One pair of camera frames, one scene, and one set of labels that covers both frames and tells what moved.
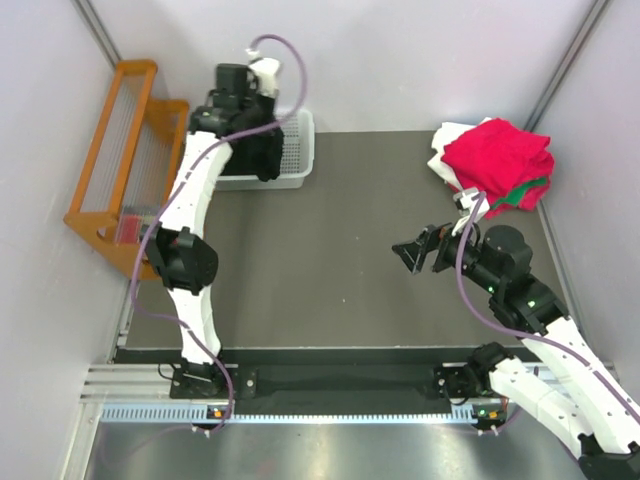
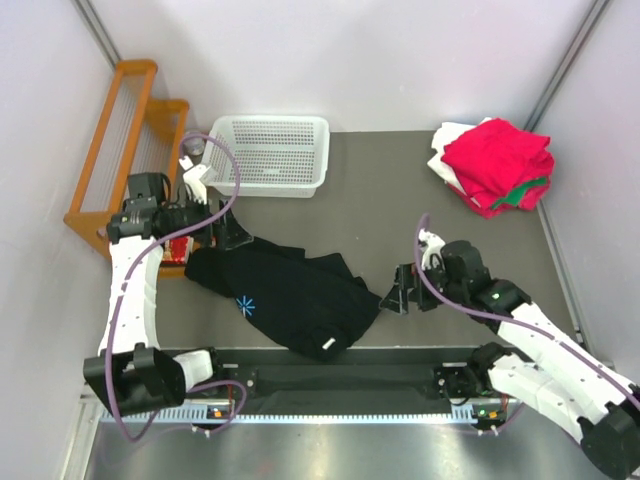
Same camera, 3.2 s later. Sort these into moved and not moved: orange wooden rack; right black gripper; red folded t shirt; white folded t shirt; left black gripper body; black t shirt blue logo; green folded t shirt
Moved: right black gripper; black t shirt blue logo; left black gripper body
Not moved: orange wooden rack; green folded t shirt; red folded t shirt; white folded t shirt
